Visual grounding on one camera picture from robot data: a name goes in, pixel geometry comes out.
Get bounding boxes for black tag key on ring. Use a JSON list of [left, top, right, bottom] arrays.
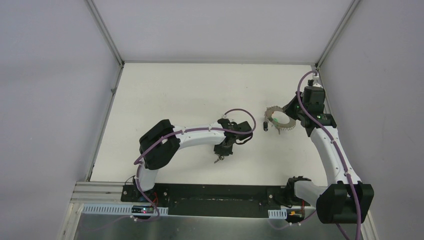
[[262, 121, 269, 132]]

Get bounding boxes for metal disc with keyrings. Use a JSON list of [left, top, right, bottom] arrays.
[[264, 105, 296, 135]]

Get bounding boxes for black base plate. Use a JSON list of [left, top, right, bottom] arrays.
[[120, 183, 317, 219]]

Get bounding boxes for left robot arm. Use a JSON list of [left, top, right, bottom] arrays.
[[133, 118, 256, 203]]

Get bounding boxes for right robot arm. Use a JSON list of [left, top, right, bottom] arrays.
[[283, 85, 374, 224]]

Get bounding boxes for black tag key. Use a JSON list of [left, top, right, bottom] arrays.
[[262, 121, 269, 132], [214, 155, 225, 164]]

